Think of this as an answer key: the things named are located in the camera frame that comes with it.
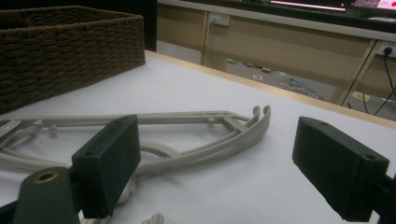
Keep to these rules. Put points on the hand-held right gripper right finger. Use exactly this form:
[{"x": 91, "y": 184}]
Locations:
[{"x": 339, "y": 168}]

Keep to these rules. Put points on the lit monitor screen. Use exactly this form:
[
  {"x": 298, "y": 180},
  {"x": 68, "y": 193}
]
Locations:
[{"x": 373, "y": 3}]

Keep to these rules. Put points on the white wall socket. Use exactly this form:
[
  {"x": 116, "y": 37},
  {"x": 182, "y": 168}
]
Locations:
[
  {"x": 219, "y": 19},
  {"x": 380, "y": 46}
]

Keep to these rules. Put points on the small white floor item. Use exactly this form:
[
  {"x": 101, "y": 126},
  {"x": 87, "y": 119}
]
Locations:
[{"x": 257, "y": 77}]

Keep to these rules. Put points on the small brown block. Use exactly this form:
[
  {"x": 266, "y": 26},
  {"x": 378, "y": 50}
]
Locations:
[{"x": 266, "y": 70}]

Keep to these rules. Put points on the brown woven basket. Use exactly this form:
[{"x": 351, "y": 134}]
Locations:
[{"x": 62, "y": 56}]

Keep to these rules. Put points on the black plug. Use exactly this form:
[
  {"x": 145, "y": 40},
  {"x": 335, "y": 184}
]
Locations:
[{"x": 388, "y": 51}]

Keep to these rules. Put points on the small green floor item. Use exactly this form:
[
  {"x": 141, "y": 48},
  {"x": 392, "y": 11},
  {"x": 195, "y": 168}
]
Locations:
[{"x": 233, "y": 62}]

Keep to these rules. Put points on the grey plastic clothes hanger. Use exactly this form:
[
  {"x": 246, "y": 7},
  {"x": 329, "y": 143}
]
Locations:
[{"x": 199, "y": 153}]

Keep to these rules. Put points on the wooden cabinet with shelf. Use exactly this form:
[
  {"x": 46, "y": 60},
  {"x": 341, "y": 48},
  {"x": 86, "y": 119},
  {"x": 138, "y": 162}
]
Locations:
[{"x": 280, "y": 40}]

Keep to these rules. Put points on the pile of white hangers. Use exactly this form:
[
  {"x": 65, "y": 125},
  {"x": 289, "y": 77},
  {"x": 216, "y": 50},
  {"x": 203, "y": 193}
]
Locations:
[{"x": 300, "y": 88}]

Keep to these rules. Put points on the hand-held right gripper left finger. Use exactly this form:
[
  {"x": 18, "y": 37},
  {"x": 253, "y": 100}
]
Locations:
[{"x": 106, "y": 161}]

